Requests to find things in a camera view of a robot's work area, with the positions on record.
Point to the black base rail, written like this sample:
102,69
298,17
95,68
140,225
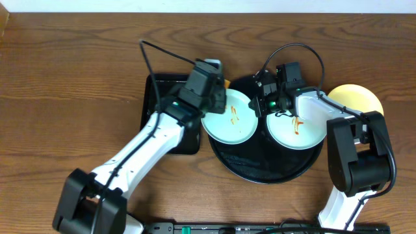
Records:
172,228

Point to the light blue plate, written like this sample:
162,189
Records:
236,125

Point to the orange green scrub sponge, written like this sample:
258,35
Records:
226,83

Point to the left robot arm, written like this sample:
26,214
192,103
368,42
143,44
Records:
96,202

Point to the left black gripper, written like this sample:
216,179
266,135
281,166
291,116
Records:
218,98

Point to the round black tray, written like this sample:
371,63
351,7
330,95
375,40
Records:
261,159

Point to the pale green plate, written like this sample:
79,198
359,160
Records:
294,132

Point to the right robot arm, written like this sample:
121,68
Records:
361,161

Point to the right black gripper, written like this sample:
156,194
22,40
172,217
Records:
260,110

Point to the yellow plate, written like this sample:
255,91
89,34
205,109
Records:
356,97

